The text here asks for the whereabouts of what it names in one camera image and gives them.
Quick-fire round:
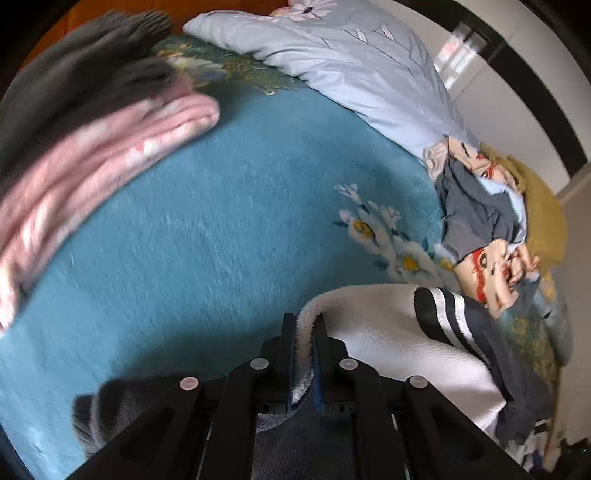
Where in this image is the light blue floral pillow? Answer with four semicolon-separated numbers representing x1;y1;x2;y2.
182;0;481;169

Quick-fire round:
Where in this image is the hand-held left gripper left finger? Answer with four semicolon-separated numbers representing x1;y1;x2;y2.
65;313;296;480

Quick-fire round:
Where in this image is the mustard yellow cloth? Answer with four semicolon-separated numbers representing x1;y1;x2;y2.
480;143;568;278

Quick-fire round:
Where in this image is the teal floral blanket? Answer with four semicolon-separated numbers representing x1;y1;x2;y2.
0;34;573;480

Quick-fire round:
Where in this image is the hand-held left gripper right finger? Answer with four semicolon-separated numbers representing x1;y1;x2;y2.
311;316;536;480

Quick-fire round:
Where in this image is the slate grey fleece-lined jacket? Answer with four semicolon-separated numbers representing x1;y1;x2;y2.
71;282;561;480

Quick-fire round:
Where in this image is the window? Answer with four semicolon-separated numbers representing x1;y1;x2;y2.
438;21;490;90

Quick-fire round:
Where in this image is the folded pink fleece garment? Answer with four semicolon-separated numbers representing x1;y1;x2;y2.
0;74;221;330

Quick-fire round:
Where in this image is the grey crumpled garment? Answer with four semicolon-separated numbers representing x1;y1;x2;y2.
436;159;527;264

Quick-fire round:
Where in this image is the cartoon printed cloth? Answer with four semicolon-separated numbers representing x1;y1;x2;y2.
425;136;542;320

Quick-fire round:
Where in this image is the folded dark grey sweater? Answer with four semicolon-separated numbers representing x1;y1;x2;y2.
0;11;178;185

